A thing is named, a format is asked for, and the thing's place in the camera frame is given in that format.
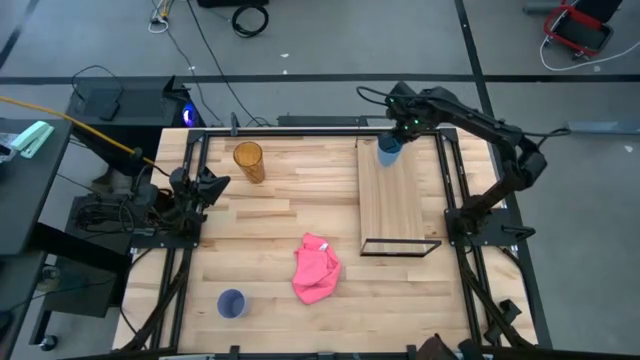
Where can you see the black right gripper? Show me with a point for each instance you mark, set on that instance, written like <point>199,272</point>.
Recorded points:
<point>407,110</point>

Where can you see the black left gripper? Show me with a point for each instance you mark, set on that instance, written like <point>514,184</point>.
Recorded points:
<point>212,187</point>

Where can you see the blue plastic cup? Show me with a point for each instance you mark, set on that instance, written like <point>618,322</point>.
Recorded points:
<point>389,156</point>

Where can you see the amber faceted plastic tumbler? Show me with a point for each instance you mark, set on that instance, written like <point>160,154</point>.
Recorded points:
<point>250,162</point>

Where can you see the lavender plastic cup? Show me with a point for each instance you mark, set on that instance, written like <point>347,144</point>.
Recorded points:
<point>232,303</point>

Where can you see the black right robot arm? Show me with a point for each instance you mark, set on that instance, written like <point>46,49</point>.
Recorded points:
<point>480,120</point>

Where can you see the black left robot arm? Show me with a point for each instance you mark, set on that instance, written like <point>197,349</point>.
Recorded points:
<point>182,190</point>

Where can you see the wooden shelf with black legs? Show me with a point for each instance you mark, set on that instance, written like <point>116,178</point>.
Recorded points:
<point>390,200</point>

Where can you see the black computer case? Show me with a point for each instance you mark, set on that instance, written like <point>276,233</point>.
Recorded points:
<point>135,107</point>

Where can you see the pink cloth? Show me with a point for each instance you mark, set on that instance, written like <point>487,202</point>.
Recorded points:
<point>315,272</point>

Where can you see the mint green stapler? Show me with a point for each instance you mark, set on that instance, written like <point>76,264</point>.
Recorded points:
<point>32,139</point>

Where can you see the black side desk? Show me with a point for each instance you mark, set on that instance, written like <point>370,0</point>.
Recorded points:
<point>25,200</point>

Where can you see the dark brown object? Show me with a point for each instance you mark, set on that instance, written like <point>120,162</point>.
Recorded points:
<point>437,349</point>

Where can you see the black table frame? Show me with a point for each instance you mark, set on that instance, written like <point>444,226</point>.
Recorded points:
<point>300,133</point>

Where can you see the red frame cart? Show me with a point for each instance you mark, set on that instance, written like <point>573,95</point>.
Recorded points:
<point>580,32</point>

